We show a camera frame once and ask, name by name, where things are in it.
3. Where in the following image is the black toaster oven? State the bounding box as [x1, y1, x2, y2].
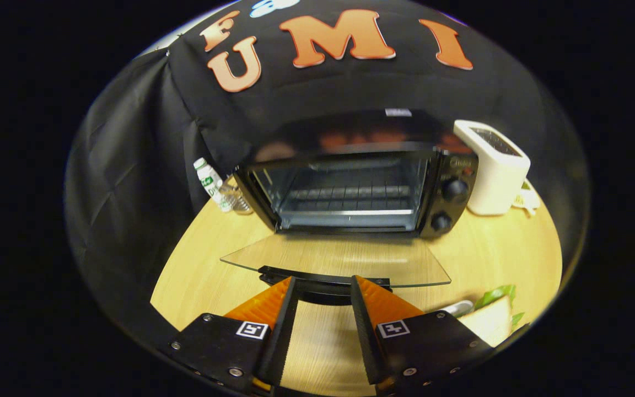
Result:
[220, 109, 480, 307]

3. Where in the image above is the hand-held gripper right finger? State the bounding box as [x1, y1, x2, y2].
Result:
[349, 275, 496, 393]

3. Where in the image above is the white bottle with green label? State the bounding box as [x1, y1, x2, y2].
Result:
[193, 158, 234, 213]

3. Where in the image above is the white pop-up toaster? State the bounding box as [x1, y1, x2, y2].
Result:
[453, 119, 532, 217]

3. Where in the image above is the clear glass jar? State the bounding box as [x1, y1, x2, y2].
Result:
[220, 184, 254, 216]

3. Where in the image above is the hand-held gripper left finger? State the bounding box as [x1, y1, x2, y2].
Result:
[168, 276, 299, 393]

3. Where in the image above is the sandwich with lettuce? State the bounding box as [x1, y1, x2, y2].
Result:
[456, 285, 525, 348]

